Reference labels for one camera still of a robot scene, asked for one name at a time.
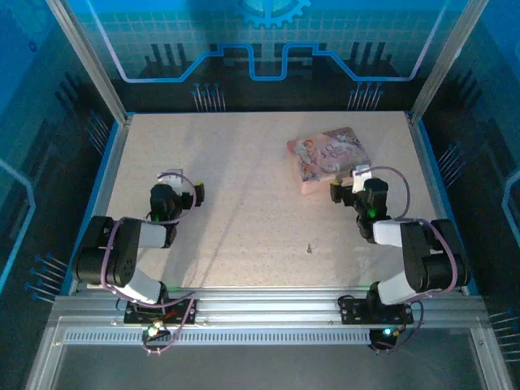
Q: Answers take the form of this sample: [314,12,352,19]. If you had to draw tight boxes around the aluminium frame post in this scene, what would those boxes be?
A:
[44,0,133,125]
[409,0,485,123]

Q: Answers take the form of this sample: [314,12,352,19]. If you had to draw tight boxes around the small circuit board with LED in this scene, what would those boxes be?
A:
[141,320,170,340]
[368,326,401,350]

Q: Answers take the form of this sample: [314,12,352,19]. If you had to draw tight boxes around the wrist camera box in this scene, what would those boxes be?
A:
[157,167,184,189]
[351,165,374,194]

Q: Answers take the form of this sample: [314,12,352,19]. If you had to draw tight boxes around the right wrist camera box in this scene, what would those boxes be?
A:
[351,165,374,194]

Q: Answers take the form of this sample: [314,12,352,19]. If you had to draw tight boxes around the pink illustrated tin box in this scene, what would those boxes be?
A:
[286,126,373,197]

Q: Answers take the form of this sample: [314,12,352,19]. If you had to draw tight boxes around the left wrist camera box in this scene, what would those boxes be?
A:
[157,167,184,189]

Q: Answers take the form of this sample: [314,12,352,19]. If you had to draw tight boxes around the aluminium table side rail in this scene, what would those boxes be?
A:
[67,115,134,296]

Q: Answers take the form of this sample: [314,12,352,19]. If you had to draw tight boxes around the grey slotted cable duct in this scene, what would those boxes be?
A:
[63,331,381,347]

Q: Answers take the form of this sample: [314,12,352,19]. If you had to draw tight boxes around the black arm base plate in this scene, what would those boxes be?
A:
[123,298,200,326]
[338,295,415,326]

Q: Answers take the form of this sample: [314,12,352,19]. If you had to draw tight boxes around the clear acrylic panel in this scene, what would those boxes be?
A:
[52,344,488,390]

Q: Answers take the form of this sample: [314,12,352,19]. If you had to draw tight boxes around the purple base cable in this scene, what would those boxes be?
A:
[141,298,197,355]
[369,300,426,353]

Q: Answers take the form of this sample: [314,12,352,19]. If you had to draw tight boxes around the aluminium lower frame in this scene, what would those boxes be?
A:
[24,314,515,390]

